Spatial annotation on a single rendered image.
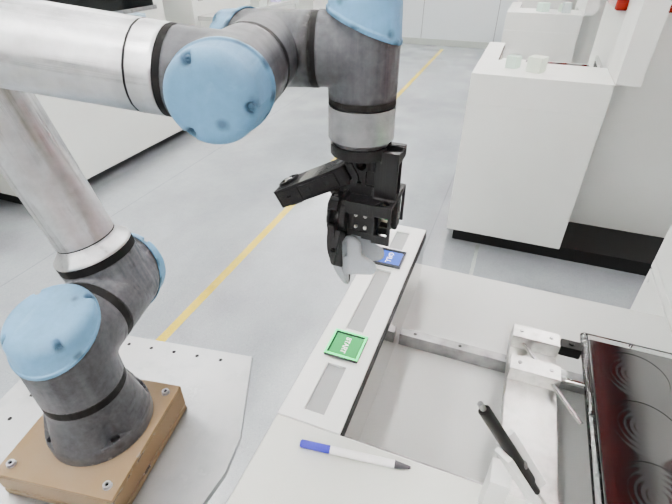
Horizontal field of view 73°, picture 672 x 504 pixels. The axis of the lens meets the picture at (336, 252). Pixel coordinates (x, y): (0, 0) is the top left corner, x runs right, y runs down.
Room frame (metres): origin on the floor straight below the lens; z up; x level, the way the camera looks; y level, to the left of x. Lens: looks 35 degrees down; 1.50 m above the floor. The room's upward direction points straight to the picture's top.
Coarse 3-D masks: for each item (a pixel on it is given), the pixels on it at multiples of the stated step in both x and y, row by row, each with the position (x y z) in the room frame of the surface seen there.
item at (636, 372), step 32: (608, 352) 0.55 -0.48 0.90; (640, 352) 0.55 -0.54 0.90; (608, 384) 0.48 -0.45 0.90; (640, 384) 0.48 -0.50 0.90; (608, 416) 0.42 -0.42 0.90; (640, 416) 0.42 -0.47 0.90; (608, 448) 0.37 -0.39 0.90; (640, 448) 0.37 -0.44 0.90; (608, 480) 0.32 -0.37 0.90; (640, 480) 0.33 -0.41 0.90
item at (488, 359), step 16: (400, 336) 0.65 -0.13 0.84; (416, 336) 0.64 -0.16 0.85; (432, 336) 0.64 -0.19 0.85; (432, 352) 0.62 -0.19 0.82; (448, 352) 0.61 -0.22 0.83; (464, 352) 0.60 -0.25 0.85; (480, 352) 0.60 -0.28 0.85; (496, 352) 0.60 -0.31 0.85; (496, 368) 0.58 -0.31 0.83; (560, 384) 0.54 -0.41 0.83
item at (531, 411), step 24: (552, 360) 0.55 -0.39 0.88; (504, 384) 0.51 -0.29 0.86; (528, 384) 0.50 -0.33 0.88; (504, 408) 0.45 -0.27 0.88; (528, 408) 0.45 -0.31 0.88; (552, 408) 0.45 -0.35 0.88; (528, 432) 0.41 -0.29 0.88; (552, 432) 0.41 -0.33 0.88; (552, 456) 0.37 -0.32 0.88; (552, 480) 0.34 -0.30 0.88
